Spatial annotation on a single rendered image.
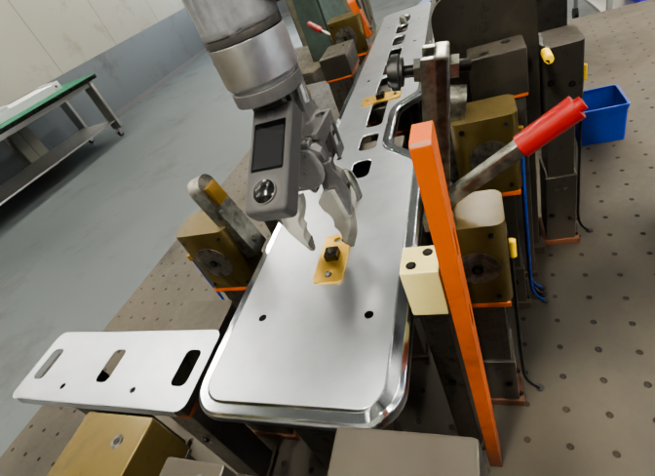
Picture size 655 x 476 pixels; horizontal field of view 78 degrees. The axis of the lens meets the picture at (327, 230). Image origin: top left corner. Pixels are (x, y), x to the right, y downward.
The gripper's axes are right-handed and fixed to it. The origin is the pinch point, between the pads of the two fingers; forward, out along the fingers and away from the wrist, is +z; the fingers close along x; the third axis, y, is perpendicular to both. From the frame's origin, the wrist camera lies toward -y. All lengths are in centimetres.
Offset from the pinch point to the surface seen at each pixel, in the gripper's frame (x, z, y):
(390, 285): -7.8, 2.4, -5.2
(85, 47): 539, -12, 519
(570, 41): -31.2, -6.1, 29.8
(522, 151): -21.9, -9.2, -1.4
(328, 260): 0.4, 2.0, -0.9
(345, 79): 15, 5, 76
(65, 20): 540, -53, 517
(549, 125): -24.0, -11.1, -1.3
